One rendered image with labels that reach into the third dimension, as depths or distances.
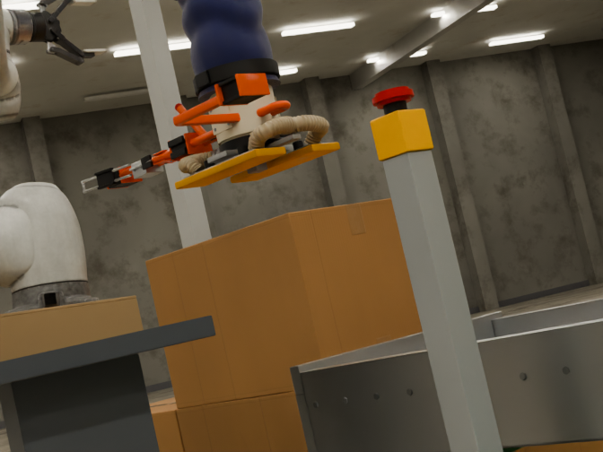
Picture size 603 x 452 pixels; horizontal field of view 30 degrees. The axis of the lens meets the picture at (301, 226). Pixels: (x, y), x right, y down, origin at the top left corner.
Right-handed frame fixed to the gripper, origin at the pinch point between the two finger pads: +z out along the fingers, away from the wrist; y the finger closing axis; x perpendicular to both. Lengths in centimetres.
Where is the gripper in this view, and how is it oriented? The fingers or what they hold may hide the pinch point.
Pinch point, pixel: (95, 27)
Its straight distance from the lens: 307.9
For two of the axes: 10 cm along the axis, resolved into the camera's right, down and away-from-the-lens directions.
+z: 7.4, -1.2, 6.6
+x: 6.4, -2.1, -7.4
